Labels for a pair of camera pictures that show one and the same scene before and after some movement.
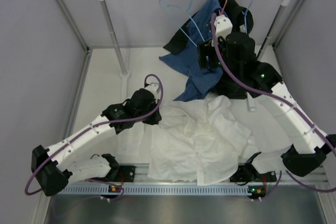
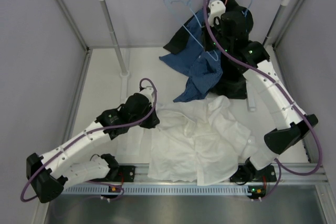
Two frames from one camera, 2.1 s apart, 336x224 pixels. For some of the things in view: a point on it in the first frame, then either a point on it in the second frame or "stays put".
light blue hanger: [187, 13] → [185, 13]
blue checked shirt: [200, 82] stays put
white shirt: [202, 140] stays put
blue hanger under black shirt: [245, 13] stays put
